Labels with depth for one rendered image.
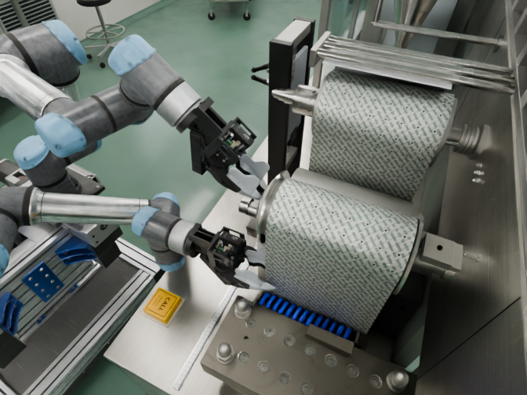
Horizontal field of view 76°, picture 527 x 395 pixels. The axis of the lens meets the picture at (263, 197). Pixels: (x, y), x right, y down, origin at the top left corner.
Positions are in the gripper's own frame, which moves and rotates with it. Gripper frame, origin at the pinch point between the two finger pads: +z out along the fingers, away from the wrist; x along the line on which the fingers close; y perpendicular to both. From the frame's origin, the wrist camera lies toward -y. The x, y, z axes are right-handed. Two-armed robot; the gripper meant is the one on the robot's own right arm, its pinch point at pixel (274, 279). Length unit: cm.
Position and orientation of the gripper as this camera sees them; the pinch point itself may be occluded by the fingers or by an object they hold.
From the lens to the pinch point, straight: 74.3
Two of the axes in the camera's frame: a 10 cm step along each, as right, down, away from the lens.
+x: 4.2, -6.7, 6.1
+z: 9.1, 3.1, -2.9
